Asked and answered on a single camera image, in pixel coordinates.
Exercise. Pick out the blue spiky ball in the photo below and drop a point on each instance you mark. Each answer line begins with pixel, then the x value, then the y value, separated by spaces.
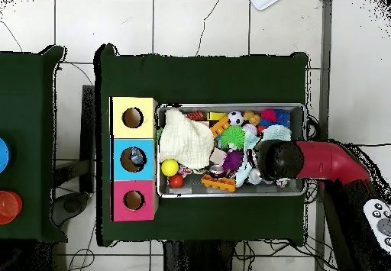
pixel 282 116

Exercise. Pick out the orange toy brick with pegs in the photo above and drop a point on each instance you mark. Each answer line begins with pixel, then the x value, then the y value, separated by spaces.
pixel 220 126

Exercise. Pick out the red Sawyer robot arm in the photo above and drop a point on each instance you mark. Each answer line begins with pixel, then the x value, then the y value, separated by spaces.
pixel 330 161

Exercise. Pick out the dark green table cloth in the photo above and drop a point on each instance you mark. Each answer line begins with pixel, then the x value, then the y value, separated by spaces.
pixel 198 78

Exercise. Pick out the small soccer ball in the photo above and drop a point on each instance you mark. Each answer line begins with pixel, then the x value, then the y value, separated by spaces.
pixel 235 117

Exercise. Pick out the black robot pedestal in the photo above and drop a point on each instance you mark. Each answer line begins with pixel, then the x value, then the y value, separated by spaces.
pixel 198 258

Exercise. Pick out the purple spiky ball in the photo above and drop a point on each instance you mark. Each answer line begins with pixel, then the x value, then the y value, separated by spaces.
pixel 232 160

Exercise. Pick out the white flat object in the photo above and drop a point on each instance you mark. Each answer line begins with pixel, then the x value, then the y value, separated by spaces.
pixel 264 3

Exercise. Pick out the cream waffle cloth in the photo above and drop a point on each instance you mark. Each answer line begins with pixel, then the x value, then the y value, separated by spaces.
pixel 186 142

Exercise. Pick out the red ball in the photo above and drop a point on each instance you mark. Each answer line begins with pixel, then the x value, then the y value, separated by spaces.
pixel 176 181

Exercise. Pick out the crushed clear plastic bottle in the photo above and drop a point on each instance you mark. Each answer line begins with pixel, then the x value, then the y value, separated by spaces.
pixel 137 156

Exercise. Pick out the orange flat toy plate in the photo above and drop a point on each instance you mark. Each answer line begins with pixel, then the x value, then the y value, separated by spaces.
pixel 218 183

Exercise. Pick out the wooden box with three holes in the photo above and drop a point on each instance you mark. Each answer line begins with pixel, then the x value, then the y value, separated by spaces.
pixel 146 161

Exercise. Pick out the green covered side table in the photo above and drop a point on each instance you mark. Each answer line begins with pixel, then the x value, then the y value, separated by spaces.
pixel 27 100

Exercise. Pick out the blue cup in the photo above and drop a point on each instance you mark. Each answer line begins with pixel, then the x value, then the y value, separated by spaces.
pixel 3 155

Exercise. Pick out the red cup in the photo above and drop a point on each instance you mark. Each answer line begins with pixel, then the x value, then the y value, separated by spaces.
pixel 9 207

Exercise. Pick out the mint waffle cloth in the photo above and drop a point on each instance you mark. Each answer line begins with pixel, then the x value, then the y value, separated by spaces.
pixel 276 133

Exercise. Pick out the green spiky ball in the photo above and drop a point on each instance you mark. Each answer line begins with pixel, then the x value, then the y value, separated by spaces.
pixel 232 136

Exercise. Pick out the yellow ball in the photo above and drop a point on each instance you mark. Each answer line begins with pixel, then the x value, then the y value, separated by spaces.
pixel 169 167

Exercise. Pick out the grey metal rail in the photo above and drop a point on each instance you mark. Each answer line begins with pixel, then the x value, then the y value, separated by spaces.
pixel 326 39

